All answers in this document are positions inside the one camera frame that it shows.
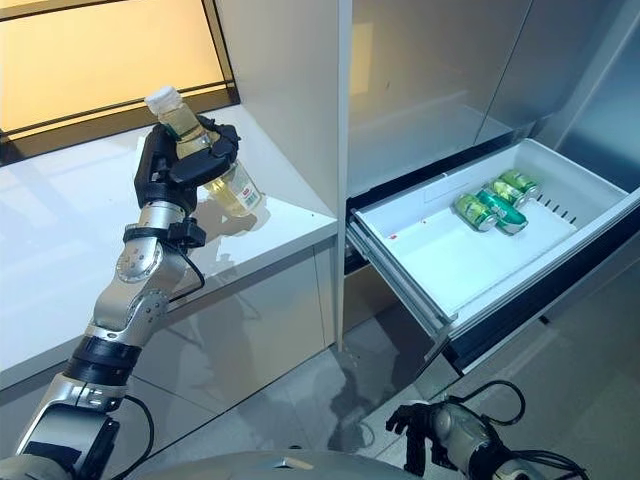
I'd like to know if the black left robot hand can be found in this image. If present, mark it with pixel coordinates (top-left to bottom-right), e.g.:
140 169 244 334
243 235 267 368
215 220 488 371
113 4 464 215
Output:
133 114 241 209

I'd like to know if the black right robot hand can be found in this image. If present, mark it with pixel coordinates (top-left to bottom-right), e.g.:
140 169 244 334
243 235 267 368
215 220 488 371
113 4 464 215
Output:
384 399 439 474

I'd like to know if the yellow drink bottle white cap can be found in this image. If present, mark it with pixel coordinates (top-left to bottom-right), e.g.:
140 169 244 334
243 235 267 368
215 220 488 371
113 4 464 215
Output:
144 85 264 219

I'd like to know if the fridge drawer white inside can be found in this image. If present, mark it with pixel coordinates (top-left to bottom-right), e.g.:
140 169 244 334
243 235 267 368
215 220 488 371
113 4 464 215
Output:
344 138 640 401

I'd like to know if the stainless steel fridge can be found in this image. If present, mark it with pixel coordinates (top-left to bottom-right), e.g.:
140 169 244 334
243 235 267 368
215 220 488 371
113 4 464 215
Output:
344 0 640 401

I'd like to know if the white counter cabinet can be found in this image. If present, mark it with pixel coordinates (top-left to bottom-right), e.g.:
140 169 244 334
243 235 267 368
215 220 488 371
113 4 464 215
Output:
0 102 346 451

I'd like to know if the tall white cabinet panel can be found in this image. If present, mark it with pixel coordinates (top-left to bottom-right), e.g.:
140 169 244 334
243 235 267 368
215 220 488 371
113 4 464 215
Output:
204 0 354 351

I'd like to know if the silver robot torso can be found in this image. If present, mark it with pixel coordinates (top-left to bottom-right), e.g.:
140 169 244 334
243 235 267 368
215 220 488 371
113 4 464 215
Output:
0 442 416 480

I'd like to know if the yellow-green drink can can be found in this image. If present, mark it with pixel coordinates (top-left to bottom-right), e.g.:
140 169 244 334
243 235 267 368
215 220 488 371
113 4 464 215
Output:
487 178 526 206
453 192 501 233

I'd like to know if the dark green drink can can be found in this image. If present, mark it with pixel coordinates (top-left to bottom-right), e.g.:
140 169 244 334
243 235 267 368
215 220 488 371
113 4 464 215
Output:
474 187 530 236

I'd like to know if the grey tall side panel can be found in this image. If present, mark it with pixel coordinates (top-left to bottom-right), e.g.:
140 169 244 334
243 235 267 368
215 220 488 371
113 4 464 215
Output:
539 0 640 201

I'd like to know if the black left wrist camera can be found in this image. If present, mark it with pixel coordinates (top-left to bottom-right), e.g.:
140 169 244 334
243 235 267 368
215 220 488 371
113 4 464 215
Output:
123 217 207 247

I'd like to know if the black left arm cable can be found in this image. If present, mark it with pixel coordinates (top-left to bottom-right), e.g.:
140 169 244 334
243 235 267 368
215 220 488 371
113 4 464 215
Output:
117 239 206 461

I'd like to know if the orange lit window black frame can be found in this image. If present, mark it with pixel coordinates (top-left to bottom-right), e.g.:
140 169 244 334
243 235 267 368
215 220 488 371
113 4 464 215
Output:
0 0 241 166

